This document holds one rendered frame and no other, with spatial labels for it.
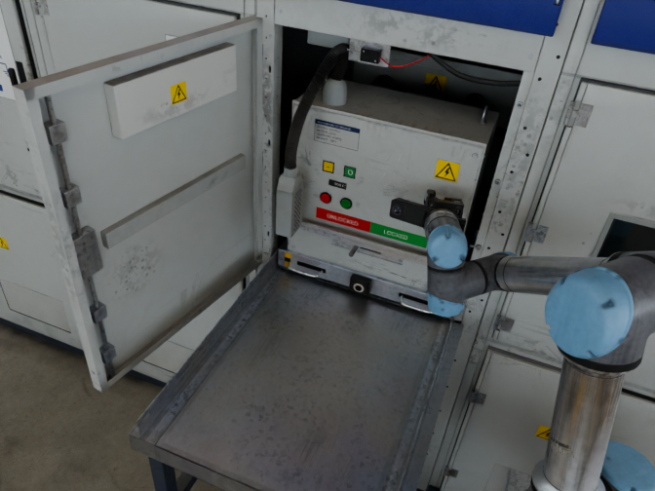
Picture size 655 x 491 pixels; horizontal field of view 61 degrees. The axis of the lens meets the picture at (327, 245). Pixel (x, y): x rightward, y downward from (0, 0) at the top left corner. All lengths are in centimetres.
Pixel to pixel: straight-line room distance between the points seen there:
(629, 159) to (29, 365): 240
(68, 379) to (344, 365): 150
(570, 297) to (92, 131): 88
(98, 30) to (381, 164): 84
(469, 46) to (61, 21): 109
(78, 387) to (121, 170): 154
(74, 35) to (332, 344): 110
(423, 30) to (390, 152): 30
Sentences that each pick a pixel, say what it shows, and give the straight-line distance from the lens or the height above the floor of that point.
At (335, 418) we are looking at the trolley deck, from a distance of 136.
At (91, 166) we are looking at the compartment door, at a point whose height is 139.
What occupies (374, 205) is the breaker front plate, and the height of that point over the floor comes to 116.
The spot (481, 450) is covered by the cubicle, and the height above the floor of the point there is 37.
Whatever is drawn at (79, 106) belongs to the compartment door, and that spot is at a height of 151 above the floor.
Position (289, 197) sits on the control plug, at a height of 118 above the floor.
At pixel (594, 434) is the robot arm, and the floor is 124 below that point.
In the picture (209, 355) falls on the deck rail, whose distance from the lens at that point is 148.
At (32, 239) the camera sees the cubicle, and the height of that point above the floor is 63.
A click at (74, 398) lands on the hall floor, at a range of 260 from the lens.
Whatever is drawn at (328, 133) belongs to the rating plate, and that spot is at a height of 133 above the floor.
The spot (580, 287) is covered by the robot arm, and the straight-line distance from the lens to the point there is 83.
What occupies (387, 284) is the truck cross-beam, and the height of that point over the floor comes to 92.
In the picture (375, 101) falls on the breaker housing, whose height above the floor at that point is 139.
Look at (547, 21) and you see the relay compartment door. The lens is 124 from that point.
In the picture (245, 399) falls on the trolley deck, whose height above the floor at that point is 85.
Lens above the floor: 194
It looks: 36 degrees down
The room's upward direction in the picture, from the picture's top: 5 degrees clockwise
